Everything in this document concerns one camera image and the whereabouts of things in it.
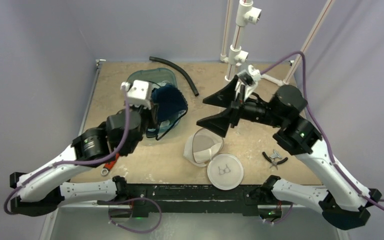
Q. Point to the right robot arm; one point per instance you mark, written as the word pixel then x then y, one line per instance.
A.
pixel 342 200

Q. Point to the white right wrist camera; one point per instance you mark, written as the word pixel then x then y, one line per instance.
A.
pixel 248 80

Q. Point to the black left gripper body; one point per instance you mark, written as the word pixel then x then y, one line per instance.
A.
pixel 149 116

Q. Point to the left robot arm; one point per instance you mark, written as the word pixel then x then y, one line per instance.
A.
pixel 42 191

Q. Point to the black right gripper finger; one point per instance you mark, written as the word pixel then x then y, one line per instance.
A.
pixel 224 96
pixel 220 123

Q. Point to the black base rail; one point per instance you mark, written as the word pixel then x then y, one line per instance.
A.
pixel 248 200

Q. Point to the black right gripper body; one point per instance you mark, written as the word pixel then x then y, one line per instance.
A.
pixel 233 110

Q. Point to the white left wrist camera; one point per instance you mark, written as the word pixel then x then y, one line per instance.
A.
pixel 138 93

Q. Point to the navy blue lace bra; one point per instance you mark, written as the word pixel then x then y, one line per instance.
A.
pixel 171 107

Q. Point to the red handled adjustable wrench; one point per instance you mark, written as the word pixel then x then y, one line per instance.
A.
pixel 107 167

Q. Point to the teal transparent plastic tub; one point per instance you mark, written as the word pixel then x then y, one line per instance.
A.
pixel 158 77

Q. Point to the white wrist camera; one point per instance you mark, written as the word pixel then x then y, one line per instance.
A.
pixel 248 80
pixel 138 93

